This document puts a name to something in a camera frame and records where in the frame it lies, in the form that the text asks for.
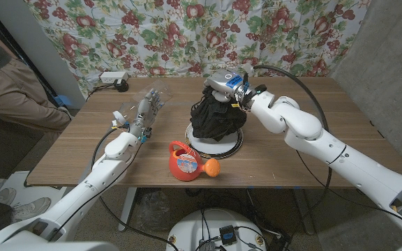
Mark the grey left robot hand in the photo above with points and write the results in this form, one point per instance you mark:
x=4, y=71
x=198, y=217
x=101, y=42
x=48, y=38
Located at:
x=144, y=113

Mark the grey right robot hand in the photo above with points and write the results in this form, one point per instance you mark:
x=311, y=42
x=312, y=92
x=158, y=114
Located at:
x=227, y=83

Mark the black shorts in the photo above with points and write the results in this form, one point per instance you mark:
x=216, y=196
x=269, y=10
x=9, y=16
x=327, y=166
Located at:
x=215, y=118

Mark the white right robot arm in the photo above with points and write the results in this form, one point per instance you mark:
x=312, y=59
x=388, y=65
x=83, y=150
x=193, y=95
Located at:
x=302, y=122

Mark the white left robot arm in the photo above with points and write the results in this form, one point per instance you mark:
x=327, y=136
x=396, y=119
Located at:
x=100, y=171

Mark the white paper plate gold rim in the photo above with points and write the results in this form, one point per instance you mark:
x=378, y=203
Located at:
x=218, y=147

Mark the orange toy watering can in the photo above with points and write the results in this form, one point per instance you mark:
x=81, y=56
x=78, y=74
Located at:
x=181, y=171

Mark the black plug adapter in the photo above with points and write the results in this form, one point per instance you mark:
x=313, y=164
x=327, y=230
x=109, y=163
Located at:
x=121, y=85

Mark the white power strip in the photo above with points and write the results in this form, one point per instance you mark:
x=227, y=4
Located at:
x=112, y=77

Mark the floral fruit print backdrop cloth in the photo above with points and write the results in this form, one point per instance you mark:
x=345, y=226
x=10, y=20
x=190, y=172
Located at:
x=187, y=35

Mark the blue object on floor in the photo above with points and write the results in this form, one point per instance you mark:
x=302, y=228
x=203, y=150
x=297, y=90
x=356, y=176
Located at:
x=63, y=100

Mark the crumpled clear plastic bag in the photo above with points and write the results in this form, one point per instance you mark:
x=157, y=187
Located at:
x=154, y=209

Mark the white table leg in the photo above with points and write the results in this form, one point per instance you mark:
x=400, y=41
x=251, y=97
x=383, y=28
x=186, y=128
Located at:
x=127, y=209

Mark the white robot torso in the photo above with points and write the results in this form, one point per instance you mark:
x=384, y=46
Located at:
x=187, y=230

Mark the white board on floor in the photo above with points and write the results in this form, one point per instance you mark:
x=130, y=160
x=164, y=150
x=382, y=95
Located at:
x=44, y=197

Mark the small black box blue label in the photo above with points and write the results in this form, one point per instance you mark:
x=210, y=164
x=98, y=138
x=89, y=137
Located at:
x=228, y=235

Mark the grey table leg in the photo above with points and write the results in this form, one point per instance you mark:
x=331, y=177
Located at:
x=304, y=216

